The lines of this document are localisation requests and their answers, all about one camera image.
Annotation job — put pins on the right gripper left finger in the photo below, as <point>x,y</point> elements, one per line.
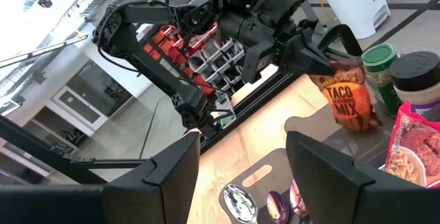
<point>161,196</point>

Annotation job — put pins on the orange chicken ramen packet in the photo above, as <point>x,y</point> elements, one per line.
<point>347,103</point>

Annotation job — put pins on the white trash can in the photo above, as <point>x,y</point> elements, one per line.
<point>354,4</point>

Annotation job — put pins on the red beef ramen packet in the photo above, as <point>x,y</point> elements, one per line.
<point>412,148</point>

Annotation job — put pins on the purple-label spice bottle black lid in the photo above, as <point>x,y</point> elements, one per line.
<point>416,71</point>

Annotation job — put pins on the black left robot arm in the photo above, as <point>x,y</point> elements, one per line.
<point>120,38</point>

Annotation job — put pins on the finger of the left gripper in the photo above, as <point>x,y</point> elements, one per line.
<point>256,60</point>
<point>302,57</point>

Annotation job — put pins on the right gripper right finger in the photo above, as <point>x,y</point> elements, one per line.
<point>330,189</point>

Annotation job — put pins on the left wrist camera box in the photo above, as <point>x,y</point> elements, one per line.
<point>282,0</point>

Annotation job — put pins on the red parts bin rack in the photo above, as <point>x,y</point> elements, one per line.
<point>172,45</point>

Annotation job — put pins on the green-lid oregano spice jar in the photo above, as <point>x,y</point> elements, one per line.
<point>379,59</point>

